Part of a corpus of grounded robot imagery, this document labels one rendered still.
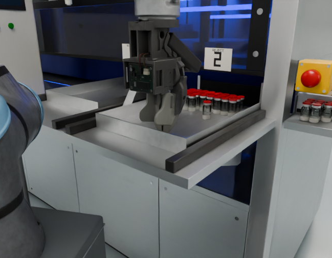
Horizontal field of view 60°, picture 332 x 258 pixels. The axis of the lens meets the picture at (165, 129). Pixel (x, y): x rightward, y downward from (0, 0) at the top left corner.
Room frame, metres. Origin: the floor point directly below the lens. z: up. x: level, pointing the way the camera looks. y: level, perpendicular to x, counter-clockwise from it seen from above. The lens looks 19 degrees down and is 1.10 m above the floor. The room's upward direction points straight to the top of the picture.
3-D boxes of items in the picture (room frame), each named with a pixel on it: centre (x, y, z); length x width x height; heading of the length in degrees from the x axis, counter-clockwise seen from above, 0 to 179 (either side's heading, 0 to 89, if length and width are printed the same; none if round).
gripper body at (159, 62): (0.51, 0.02, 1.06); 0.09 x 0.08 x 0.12; 141
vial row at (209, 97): (0.79, -0.11, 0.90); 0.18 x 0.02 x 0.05; 51
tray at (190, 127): (0.70, -0.04, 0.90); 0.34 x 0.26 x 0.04; 141
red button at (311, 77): (0.66, -0.33, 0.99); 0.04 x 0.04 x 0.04; 51
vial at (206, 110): (0.71, -0.10, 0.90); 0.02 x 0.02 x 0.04
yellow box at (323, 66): (0.69, -0.36, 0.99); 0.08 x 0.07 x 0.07; 141
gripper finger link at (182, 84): (0.52, -0.01, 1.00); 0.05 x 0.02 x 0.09; 51
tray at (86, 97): (0.97, 0.18, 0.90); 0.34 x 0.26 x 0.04; 141
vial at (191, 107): (0.79, -0.07, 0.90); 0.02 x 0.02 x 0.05
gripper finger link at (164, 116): (0.51, 0.00, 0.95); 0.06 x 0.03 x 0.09; 141
